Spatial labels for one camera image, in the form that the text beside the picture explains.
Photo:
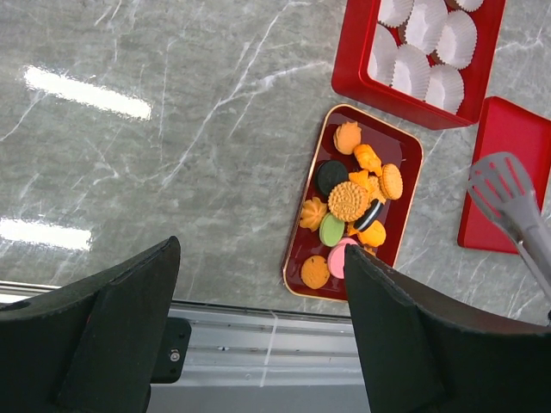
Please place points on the red cookie box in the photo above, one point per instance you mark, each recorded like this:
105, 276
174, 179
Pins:
350, 74

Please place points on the silver slotted tongs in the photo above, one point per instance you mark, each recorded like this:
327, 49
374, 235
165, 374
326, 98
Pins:
512, 202

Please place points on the orange swirl cookie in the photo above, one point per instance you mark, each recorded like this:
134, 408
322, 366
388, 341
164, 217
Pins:
312, 213

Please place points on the pink macaron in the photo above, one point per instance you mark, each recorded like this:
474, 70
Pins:
335, 259

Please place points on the orange flower cookie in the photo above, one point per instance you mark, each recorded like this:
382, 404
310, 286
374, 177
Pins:
347, 137

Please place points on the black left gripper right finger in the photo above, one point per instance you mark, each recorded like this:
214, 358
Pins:
422, 351

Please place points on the green macaron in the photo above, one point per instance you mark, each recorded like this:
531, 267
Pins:
331, 230

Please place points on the orange fish cookie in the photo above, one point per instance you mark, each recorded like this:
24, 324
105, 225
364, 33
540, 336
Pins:
368, 159
374, 236

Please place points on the white paper cup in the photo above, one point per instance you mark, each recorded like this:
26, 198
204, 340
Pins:
446, 88
424, 25
465, 5
411, 72
382, 56
457, 41
393, 13

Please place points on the round orange sandwich biscuit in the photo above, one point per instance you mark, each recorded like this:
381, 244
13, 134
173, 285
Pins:
391, 182

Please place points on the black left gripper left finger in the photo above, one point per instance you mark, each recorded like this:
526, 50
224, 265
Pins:
92, 345

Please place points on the orange chip cookie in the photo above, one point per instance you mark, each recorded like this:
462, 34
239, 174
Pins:
314, 272

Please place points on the black white sandwich cookie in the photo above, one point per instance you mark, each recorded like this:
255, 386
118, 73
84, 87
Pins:
369, 217

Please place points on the orange ridged cookie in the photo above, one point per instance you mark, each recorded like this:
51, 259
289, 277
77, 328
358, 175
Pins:
369, 182

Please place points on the large round waffle biscuit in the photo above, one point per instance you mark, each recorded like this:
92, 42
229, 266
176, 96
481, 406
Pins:
348, 201

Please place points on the red box lid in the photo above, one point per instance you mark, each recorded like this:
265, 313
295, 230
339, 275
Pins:
505, 127

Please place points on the dark red gold-rimmed tray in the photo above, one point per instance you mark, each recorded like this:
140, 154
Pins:
392, 145

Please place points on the aluminium table rail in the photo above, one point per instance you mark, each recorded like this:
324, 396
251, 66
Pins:
229, 359

